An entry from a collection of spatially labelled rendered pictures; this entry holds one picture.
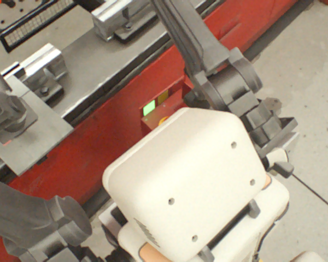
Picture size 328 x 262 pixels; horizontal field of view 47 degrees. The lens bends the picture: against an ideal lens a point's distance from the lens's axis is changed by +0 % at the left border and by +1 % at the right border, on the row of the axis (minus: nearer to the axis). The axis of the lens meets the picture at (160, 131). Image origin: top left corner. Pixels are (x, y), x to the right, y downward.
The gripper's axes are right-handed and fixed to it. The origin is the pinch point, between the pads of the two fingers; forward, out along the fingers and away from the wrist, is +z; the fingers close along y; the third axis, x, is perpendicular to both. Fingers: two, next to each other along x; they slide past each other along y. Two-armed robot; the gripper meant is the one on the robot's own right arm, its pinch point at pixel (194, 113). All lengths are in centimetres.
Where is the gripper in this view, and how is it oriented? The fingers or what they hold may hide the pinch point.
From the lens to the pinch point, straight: 127.7
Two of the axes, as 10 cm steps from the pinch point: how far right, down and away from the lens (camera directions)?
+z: -1.6, 3.3, 9.3
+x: -7.4, 5.8, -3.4
